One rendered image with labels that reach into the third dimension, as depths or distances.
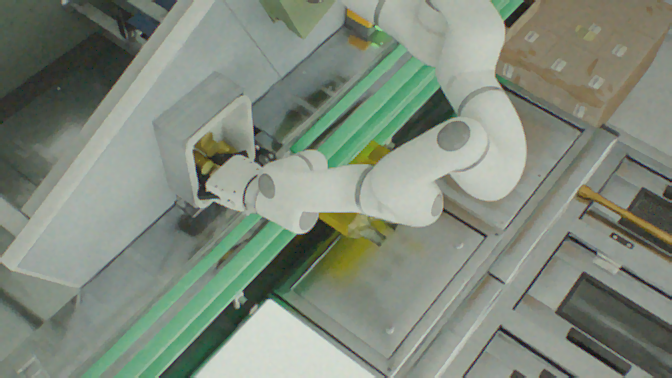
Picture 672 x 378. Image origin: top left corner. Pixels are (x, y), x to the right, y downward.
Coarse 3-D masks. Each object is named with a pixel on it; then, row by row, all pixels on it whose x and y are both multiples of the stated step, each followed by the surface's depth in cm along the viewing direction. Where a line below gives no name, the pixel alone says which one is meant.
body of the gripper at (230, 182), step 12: (240, 156) 158; (228, 168) 156; (240, 168) 155; (252, 168) 155; (216, 180) 155; (228, 180) 154; (240, 180) 153; (216, 192) 153; (228, 192) 152; (240, 192) 151; (228, 204) 154; (240, 204) 151
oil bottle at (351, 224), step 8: (320, 216) 178; (328, 216) 176; (336, 216) 174; (344, 216) 174; (352, 216) 174; (360, 216) 174; (368, 216) 175; (336, 224) 176; (344, 224) 174; (352, 224) 173; (360, 224) 173; (368, 224) 175; (344, 232) 176; (352, 232) 174; (360, 232) 174
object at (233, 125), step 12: (228, 108) 150; (240, 108) 157; (216, 120) 149; (228, 120) 163; (240, 120) 160; (204, 132) 147; (216, 132) 165; (228, 132) 167; (240, 132) 164; (252, 132) 163; (192, 144) 146; (228, 144) 170; (240, 144) 167; (252, 144) 165; (192, 156) 149; (252, 156) 168; (192, 168) 151; (192, 180) 154; (204, 204) 163
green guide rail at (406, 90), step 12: (492, 0) 210; (504, 0) 211; (420, 72) 195; (432, 72) 195; (408, 84) 192; (420, 84) 193; (396, 96) 190; (408, 96) 190; (384, 108) 188; (396, 108) 188; (372, 120) 185; (384, 120) 186; (360, 132) 183; (372, 132) 184; (348, 144) 181; (360, 144) 181; (336, 156) 179; (348, 156) 179
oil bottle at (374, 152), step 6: (372, 144) 186; (378, 144) 186; (366, 150) 185; (372, 150) 185; (378, 150) 185; (384, 150) 185; (366, 156) 184; (372, 156) 184; (378, 156) 184; (372, 162) 183
